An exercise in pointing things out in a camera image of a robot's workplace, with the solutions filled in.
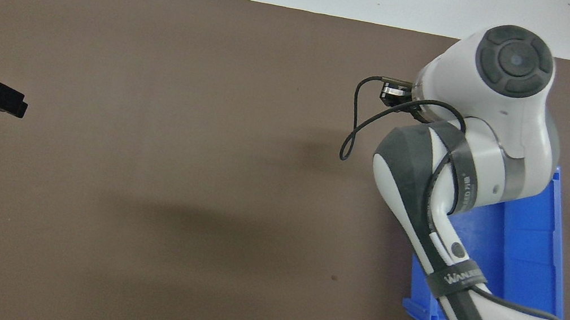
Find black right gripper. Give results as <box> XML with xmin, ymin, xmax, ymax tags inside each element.
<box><xmin>378</xmin><ymin>78</ymin><xmax>424</xmax><ymax>113</ymax></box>

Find brown table mat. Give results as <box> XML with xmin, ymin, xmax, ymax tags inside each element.
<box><xmin>0</xmin><ymin>0</ymin><xmax>570</xmax><ymax>320</ymax></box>

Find blue plastic storage bin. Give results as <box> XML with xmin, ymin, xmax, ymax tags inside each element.
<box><xmin>399</xmin><ymin>145</ymin><xmax>570</xmax><ymax>320</ymax></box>

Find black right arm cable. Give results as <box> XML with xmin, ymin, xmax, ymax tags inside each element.
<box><xmin>319</xmin><ymin>71</ymin><xmax>570</xmax><ymax>320</ymax></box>

